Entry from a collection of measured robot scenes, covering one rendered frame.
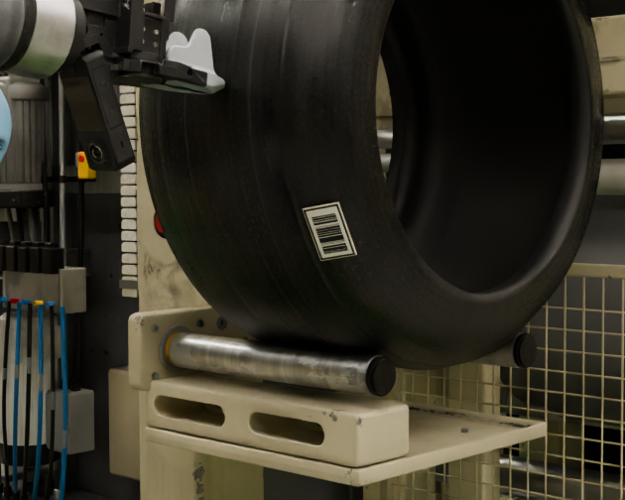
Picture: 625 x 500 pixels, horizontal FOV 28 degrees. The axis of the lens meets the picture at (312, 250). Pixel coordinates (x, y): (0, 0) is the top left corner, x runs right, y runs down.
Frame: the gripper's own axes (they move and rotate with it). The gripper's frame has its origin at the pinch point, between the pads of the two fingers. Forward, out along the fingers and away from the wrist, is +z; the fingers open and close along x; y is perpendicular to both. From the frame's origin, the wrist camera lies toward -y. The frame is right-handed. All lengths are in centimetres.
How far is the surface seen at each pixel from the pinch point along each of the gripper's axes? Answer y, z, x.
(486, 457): -45, 86, 23
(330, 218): -12.5, 6.9, -11.2
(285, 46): 4.2, 2.0, -8.1
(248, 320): -23.8, 15.5, 8.5
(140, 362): -30.1, 14.6, 26.5
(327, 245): -15.1, 8.0, -10.0
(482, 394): -35, 84, 24
